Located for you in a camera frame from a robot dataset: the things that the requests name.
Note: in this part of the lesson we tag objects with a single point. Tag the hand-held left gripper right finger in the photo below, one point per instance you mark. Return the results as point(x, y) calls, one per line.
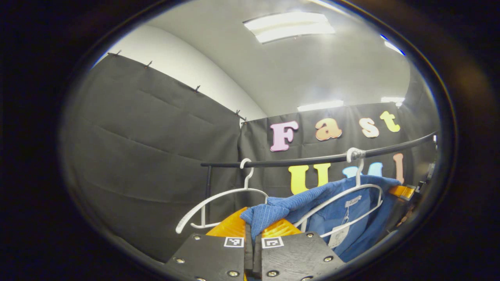
point(297, 255)

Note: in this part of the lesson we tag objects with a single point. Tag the small ceiling light panel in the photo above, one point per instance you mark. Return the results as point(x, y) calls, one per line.
point(392, 100)
point(392, 46)

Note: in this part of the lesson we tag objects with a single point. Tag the large ceiling light panel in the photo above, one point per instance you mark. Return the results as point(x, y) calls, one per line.
point(289, 26)

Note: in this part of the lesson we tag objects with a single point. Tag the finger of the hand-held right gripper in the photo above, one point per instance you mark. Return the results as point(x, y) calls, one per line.
point(401, 192)

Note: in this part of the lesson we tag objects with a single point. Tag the black clothes rack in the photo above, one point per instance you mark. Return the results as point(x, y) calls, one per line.
point(297, 160)

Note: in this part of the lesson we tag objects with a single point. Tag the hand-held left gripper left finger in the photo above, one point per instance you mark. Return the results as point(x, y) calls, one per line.
point(211, 257)

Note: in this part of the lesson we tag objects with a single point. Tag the white plastic hanger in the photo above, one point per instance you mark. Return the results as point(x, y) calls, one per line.
point(358, 175)
point(234, 191)

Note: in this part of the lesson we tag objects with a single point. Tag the long ceiling light strip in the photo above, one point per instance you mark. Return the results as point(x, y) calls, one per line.
point(320, 105)

